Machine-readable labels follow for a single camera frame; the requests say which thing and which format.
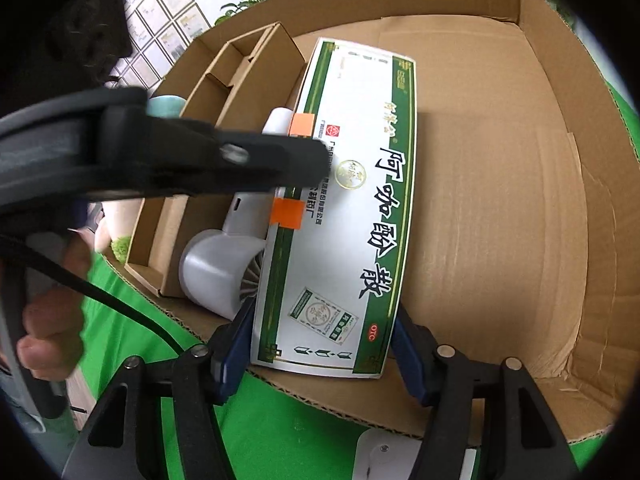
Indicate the white and green medicine box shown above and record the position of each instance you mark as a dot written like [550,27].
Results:
[360,210]

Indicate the group of framed wall certificates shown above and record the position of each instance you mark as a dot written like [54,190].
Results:
[170,35]

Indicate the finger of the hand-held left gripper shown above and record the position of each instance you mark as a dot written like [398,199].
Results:
[200,160]

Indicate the white flat plastic device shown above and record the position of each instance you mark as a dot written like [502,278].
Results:
[380,460]

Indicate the green tablecloth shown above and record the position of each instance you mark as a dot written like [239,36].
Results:
[280,435]

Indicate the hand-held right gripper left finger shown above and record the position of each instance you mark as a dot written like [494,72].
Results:
[232,360]

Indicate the large shallow cardboard box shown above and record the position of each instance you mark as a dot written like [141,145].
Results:
[500,210]

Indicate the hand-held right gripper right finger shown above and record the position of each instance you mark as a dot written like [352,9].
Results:
[407,355]

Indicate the white hair dryer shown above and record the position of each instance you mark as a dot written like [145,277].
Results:
[220,265]

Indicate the small cardboard divider tray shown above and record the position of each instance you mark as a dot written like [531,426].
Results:
[240,95]

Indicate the person's left hand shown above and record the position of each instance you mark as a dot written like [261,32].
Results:
[50,340]

